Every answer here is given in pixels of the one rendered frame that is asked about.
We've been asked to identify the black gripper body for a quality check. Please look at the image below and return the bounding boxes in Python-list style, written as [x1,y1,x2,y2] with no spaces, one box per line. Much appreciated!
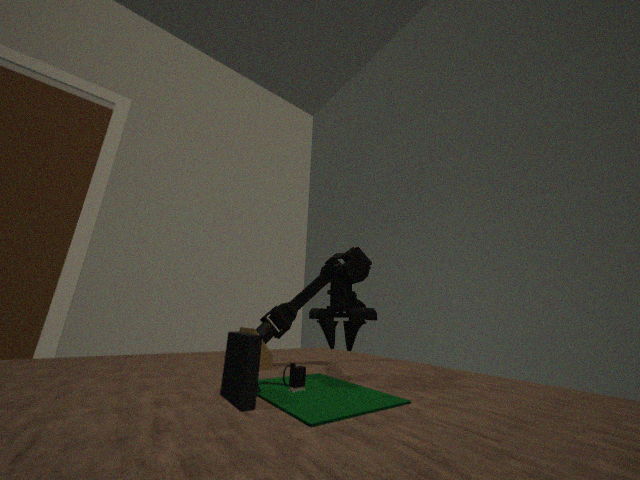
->
[309,286,377,322]

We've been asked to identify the green circuit board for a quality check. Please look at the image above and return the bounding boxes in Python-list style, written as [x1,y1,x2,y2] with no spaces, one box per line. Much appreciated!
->
[257,373,411,427]

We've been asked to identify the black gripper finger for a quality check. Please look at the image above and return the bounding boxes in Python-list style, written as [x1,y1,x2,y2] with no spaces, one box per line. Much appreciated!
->
[343,321,366,351]
[317,320,339,349]

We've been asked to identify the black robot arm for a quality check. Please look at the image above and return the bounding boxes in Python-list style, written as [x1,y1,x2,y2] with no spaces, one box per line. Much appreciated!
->
[256,247,372,344]

